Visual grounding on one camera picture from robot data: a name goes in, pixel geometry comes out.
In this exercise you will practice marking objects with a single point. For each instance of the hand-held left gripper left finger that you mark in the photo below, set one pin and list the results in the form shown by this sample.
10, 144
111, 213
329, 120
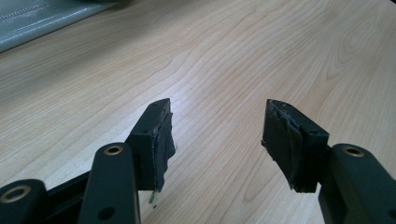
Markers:
152, 146

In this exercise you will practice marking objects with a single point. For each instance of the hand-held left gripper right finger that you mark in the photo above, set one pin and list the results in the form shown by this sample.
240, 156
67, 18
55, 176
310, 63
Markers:
295, 146

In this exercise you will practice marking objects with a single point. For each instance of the metal shoe rack grey shelves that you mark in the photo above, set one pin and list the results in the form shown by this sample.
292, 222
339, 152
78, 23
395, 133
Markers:
40, 18

